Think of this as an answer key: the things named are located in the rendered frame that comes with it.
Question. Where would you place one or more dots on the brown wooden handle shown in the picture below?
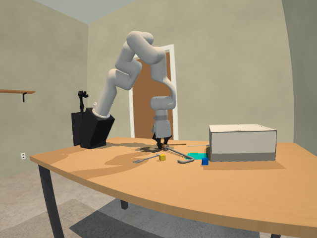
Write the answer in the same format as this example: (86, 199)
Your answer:
(166, 147)

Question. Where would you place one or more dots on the blue cube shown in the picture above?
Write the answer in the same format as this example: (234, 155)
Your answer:
(205, 161)

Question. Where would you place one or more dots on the teal flat square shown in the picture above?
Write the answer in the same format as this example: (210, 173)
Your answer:
(198, 156)

